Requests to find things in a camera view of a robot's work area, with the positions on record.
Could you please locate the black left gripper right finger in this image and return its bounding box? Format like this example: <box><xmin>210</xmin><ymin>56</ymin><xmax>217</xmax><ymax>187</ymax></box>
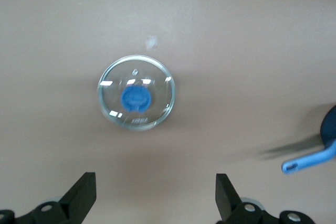
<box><xmin>215</xmin><ymin>173</ymin><xmax>314</xmax><ymax>224</ymax></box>

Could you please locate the glass lid with blue knob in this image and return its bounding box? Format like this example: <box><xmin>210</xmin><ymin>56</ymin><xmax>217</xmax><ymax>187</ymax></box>
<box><xmin>96</xmin><ymin>54</ymin><xmax>177</xmax><ymax>132</ymax></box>

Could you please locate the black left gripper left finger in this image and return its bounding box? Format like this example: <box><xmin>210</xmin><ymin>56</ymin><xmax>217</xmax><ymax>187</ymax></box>
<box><xmin>0</xmin><ymin>172</ymin><xmax>97</xmax><ymax>224</ymax></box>

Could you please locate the brown table cover sheet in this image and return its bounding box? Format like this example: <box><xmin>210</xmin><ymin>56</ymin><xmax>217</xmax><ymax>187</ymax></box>
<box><xmin>0</xmin><ymin>0</ymin><xmax>336</xmax><ymax>224</ymax></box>

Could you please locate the black pot with blue handle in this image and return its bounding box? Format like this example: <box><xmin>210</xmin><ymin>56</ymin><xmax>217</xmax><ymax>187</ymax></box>
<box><xmin>281</xmin><ymin>102</ymin><xmax>336</xmax><ymax>175</ymax></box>

